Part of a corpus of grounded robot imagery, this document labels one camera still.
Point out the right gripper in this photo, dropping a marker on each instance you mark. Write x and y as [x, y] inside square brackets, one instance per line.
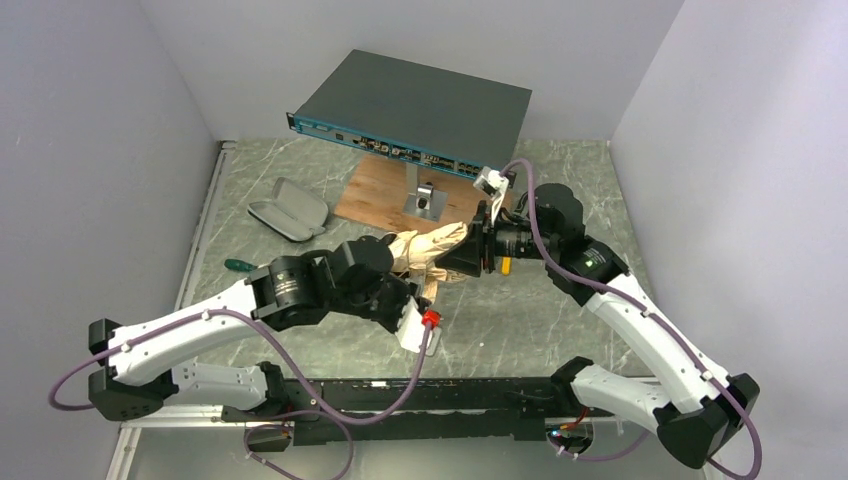
[482, 241]

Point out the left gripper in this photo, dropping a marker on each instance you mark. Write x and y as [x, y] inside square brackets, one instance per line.
[395, 299]

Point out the beige umbrella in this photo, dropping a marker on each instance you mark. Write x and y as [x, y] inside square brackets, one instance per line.
[415, 253]

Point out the grey black umbrella case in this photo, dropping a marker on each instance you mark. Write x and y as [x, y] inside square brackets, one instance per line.
[295, 213]

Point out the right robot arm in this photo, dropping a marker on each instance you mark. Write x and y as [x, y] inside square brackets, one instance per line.
[695, 407]

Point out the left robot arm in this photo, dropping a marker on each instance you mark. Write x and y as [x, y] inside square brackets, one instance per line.
[144, 367]

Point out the wooden base board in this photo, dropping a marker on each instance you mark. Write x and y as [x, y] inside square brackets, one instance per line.
[376, 193]

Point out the yellow handled screwdriver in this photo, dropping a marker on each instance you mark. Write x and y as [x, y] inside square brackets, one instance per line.
[506, 266]

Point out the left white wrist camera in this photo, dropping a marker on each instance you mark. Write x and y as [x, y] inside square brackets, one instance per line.
[419, 325]

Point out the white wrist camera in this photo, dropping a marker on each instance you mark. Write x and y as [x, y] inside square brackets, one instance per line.
[495, 185]
[419, 325]

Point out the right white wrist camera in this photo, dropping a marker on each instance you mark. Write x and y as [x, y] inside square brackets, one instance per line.
[495, 185]

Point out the metal stand bracket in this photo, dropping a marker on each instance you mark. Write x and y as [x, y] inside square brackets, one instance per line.
[423, 200]

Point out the teal network switch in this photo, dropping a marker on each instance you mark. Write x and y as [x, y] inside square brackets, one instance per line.
[418, 114]

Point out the green handled screwdriver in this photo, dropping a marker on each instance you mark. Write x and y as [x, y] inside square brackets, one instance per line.
[237, 265]

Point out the aluminium frame rail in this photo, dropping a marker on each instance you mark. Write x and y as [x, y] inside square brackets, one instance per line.
[129, 436]

